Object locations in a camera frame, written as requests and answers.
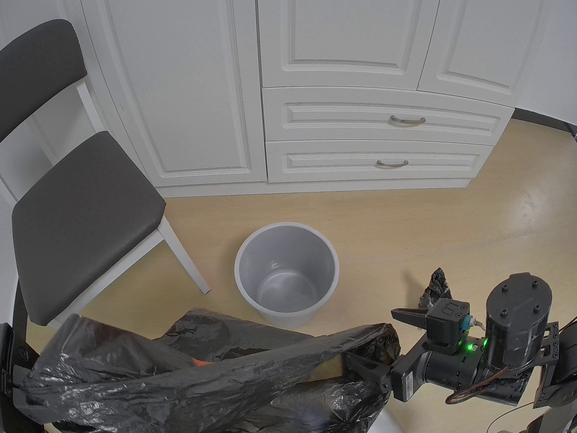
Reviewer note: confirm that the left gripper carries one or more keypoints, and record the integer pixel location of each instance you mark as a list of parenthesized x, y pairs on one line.
[(5, 359)]

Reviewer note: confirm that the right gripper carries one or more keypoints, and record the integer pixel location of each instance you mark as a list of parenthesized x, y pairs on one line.
[(446, 370)]

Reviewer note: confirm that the black plastic bag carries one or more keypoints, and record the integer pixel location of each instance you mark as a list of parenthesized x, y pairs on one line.
[(135, 377)]

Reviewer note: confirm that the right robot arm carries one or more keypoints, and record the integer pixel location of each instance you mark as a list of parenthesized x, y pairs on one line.
[(518, 314)]

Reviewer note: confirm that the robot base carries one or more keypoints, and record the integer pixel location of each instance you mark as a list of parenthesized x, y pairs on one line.
[(385, 424)]

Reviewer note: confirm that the crumpled black plastic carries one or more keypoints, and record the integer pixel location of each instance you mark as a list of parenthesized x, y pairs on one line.
[(435, 284)]

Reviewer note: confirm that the white trash bin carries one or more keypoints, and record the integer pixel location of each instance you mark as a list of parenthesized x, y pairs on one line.
[(288, 264)]

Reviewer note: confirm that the white chair with grey seat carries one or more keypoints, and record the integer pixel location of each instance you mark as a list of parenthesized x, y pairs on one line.
[(85, 214)]

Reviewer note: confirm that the white wardrobe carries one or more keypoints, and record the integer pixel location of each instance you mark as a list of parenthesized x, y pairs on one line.
[(203, 61)]

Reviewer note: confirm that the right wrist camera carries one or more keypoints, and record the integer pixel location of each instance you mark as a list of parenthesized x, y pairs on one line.
[(448, 320)]

